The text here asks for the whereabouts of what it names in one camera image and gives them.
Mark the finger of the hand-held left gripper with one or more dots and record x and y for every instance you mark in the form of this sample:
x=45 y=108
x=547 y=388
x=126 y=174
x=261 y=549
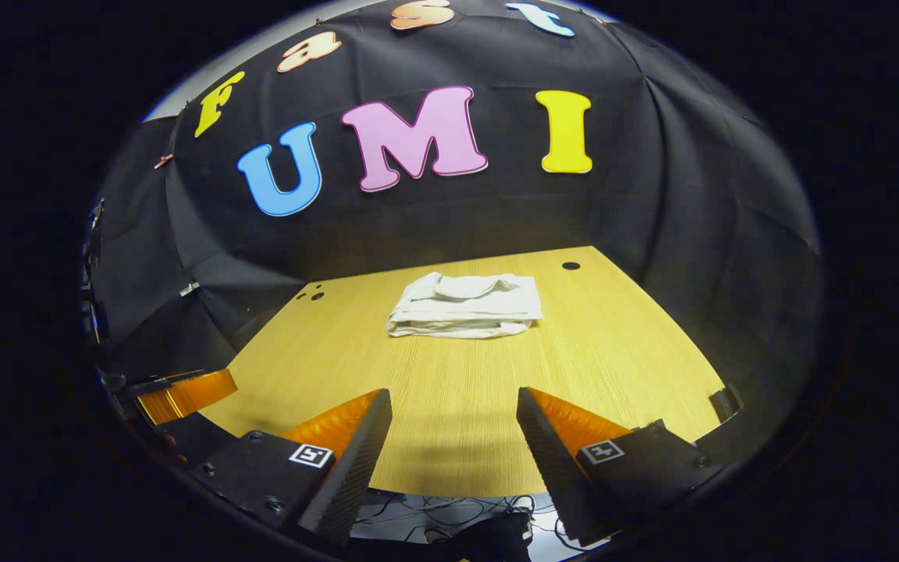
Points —
x=184 y=394

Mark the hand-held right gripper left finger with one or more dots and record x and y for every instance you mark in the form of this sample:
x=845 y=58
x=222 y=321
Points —
x=356 y=468

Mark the copper metal clip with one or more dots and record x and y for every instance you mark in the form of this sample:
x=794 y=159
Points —
x=162 y=161

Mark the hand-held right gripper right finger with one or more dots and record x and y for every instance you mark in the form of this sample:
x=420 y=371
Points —
x=551 y=468

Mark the silver metal clip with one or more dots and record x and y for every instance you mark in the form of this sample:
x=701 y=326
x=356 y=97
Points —
x=190 y=289

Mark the dark cloth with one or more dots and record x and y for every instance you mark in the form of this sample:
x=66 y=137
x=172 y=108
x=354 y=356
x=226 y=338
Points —
x=492 y=538

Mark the white jeans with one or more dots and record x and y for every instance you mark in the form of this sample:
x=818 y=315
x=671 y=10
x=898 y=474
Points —
x=465 y=312

